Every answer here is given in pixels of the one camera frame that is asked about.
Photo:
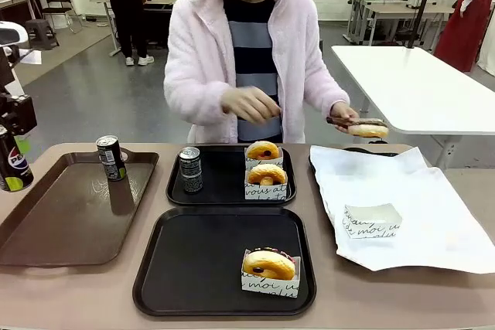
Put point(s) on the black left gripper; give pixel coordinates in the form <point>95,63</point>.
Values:
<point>19,113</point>

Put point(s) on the black Pepsi can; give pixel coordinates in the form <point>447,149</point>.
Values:
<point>15,167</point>
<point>112,160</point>
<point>190,171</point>

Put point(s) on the chocolate glazed donut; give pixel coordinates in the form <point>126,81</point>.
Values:
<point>369,131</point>

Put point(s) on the person's right forearm pink sleeve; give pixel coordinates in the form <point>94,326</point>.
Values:
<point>193,94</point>

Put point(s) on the person's left forearm pink sleeve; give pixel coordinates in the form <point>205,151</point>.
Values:
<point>325,92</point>

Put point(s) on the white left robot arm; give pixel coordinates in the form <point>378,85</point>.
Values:
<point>11,32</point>

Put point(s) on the person's right hand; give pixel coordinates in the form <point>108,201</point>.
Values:
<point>251,107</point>

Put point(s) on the person's left hand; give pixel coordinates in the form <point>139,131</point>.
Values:
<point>342,110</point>

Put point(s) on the small white paper sheet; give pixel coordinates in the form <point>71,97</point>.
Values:
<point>31,56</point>

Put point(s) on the grey plastic stool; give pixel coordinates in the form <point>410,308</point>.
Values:
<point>40,32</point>

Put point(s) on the black mesh office chair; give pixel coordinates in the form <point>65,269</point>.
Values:
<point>58,1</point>

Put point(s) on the person in black clothes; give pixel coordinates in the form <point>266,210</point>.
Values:
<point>123,5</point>

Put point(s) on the person in pink fleece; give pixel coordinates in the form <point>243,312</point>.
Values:
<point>197,55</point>

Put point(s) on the black rectangular serving tray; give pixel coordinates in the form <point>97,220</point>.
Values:
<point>193,264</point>
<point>220,175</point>

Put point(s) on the doughnut in rear box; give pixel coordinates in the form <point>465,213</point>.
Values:
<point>250,163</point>

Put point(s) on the doughnut in box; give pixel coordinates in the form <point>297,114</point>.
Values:
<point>267,192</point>
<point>270,287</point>
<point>250,163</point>

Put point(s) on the glazed donut red jam dot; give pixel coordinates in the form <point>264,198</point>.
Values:
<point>257,150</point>

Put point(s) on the navy grey striped shirt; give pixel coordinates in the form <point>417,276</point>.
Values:
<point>251,55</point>

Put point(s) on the doughnut in middle box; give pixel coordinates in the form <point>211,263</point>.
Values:
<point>267,192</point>

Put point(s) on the doughnut in front box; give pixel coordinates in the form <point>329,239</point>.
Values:
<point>270,287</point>

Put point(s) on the black tray under paper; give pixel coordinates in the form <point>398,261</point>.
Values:
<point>371,151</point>

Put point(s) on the white script print paper box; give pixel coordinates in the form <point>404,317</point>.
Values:
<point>371,225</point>

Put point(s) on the white table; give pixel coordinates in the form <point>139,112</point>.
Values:
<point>417,86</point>

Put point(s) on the grey background work table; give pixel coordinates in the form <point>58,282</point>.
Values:
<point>402,11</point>

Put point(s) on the large white paper sheet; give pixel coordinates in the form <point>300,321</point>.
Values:
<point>425,198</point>

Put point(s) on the black stand pole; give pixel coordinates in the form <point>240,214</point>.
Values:
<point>423,1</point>

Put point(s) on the red dress on mannequin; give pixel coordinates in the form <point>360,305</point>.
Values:
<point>464,24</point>

